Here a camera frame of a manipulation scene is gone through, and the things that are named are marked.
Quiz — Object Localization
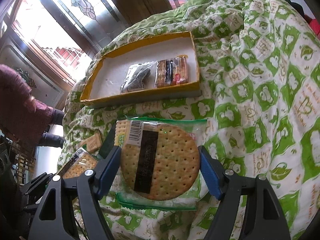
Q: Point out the green square cracker pack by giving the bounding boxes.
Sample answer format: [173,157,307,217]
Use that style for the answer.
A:
[57,147,98,179]

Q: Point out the small tan biscuit pack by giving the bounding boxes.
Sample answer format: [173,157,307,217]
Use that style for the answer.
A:
[78,132,102,153]

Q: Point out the round cracker green pack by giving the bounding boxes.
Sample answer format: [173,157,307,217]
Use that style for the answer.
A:
[116,117,207,211]

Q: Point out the dark cookie clear pack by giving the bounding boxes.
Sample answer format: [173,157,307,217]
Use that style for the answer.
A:
[120,62,153,94]

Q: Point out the yellow square cracker pack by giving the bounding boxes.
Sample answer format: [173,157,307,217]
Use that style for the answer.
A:
[155,55,189,88]

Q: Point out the yellow wafer cracker pack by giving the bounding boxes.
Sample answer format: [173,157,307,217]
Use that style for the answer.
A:
[114,120,129,147]

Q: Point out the person in maroon sweater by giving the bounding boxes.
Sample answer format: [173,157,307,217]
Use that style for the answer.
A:
[1,64,65,148]

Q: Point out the green white patterned quilt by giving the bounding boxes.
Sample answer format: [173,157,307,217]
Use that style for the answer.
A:
[57,0,319,239]

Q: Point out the yellow cardboard tray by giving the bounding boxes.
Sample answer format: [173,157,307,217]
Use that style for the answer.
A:
[80,31,201,108]

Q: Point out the stained glass door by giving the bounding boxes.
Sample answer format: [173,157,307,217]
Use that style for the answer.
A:
[52,0,129,50]

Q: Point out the red cushion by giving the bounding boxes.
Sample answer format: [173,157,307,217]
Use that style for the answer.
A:
[309,18,320,39]

